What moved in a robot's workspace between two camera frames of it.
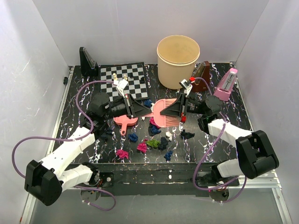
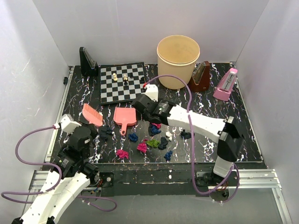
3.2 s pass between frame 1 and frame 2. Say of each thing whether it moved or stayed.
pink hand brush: moved
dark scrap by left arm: stayed
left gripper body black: moved
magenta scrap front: stayed
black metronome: stayed
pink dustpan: stayed
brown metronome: stayed
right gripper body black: moved
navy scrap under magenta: stayed
